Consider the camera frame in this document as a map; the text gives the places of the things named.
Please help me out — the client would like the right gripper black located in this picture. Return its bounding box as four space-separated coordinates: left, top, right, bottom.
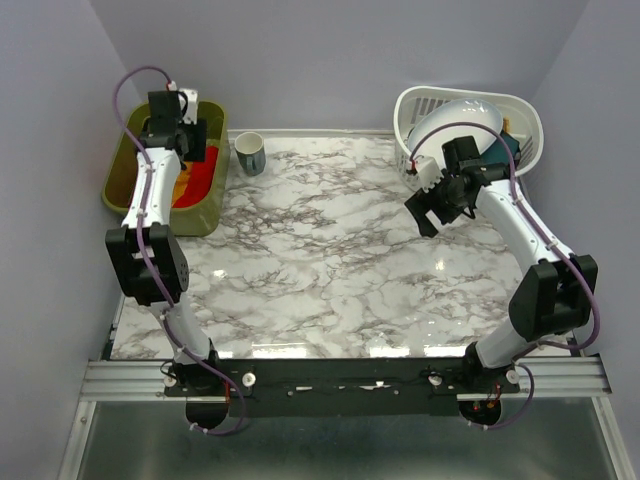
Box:
404 169 469 238

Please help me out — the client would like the red t shirt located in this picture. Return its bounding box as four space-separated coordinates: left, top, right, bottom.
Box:
172 146 219 208

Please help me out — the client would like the white plastic dish basket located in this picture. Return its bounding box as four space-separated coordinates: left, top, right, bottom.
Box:
393 85 544 187

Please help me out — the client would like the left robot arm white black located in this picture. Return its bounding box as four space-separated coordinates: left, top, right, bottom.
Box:
105 87 222 395

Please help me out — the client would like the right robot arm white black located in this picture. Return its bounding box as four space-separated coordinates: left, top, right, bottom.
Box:
405 136 600 392

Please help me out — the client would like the olive green plastic bin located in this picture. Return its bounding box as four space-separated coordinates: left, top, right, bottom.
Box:
102 100 230 237

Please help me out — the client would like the orange rolled t shirt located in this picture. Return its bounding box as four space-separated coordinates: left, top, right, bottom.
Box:
171 170 191 206

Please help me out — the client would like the grey white mug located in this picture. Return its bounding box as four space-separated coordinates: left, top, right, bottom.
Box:
234 132 267 176

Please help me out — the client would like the teal plate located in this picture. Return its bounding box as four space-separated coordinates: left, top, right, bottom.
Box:
481 131 521 167

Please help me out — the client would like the white oval plate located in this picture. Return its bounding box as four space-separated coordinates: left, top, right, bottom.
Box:
407 99 503 158

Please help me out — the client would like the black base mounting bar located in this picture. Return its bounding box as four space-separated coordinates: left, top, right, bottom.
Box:
164 357 519 425

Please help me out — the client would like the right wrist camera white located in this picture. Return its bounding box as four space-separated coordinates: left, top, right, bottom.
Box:
406 155 443 192

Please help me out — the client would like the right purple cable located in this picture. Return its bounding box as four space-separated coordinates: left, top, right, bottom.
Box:
407 120 601 431

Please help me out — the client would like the purple cable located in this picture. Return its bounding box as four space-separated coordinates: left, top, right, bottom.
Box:
111 65 247 437
407 120 601 431

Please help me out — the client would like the aluminium frame rail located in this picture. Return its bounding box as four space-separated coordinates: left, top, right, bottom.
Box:
80 356 612 402

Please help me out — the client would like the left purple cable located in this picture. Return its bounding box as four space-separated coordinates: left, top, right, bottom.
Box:
111 65 247 437

